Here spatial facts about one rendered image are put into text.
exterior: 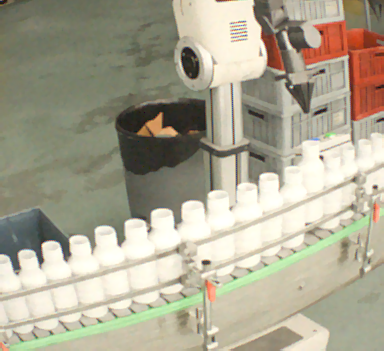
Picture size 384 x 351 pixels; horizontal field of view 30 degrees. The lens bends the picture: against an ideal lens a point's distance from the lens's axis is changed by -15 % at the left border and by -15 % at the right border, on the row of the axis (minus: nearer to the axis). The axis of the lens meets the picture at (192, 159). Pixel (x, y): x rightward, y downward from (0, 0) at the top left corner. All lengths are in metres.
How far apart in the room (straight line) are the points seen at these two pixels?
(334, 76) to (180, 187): 1.29
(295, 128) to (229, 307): 2.53
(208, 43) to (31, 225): 0.67
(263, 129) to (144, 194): 0.95
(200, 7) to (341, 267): 0.80
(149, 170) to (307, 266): 1.67
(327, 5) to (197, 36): 2.02
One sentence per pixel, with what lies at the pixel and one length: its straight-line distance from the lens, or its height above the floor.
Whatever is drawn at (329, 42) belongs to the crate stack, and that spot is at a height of 0.77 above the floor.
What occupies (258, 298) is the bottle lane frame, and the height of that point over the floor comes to 0.93.
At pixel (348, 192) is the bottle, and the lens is 1.71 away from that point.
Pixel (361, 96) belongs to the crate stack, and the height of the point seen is 0.37.
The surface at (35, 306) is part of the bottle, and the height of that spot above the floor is 1.06.
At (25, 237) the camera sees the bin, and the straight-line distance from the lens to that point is 1.99.
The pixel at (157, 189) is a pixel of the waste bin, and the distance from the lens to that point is 3.26.
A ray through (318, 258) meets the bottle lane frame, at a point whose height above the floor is 0.96.
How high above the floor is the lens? 1.82
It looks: 24 degrees down
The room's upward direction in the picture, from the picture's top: 2 degrees counter-clockwise
